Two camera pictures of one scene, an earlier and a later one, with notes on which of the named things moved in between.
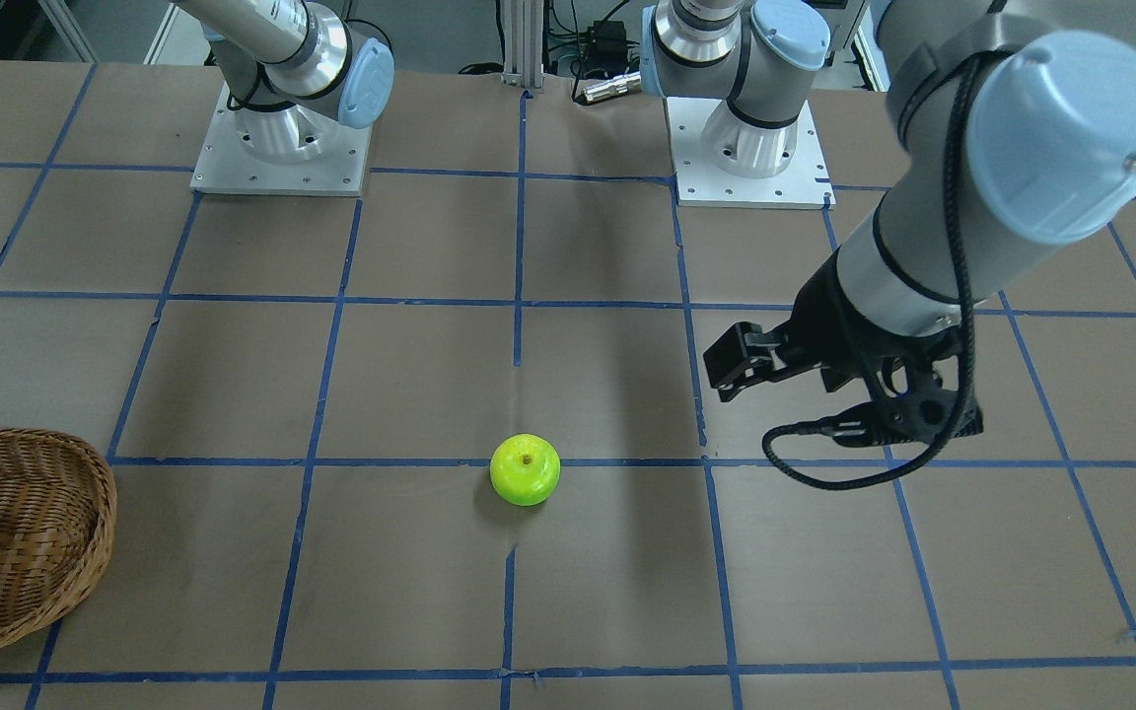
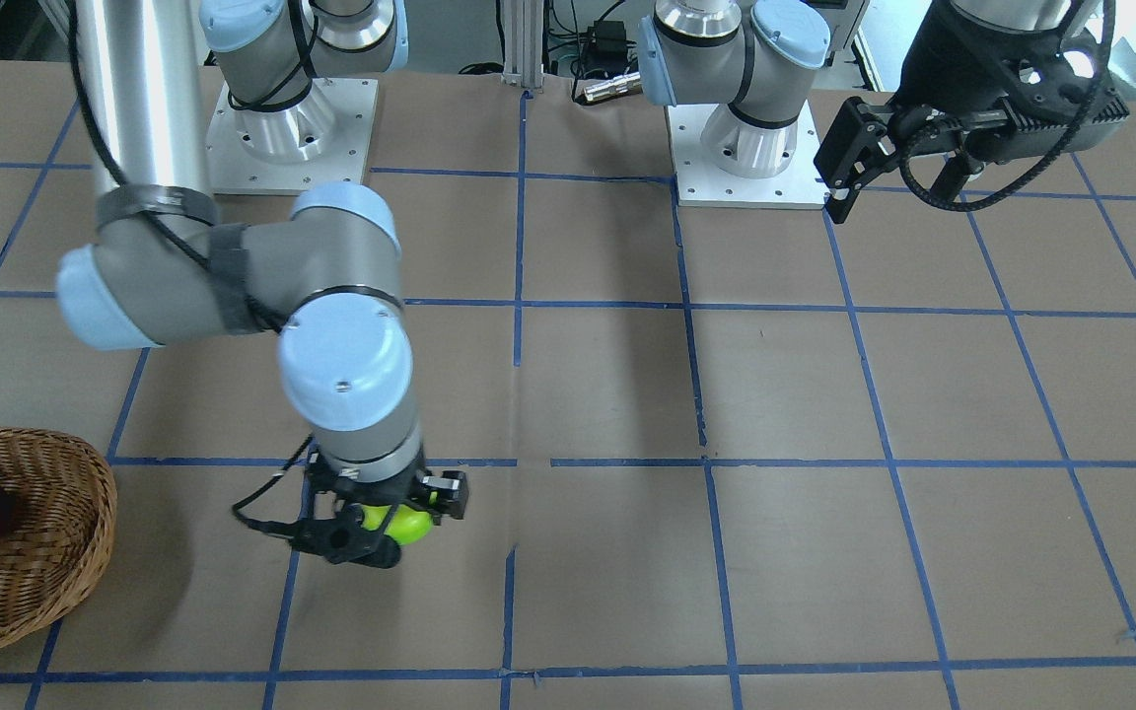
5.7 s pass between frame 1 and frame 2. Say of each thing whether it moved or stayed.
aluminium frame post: stayed
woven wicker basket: stayed
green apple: moved
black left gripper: moved
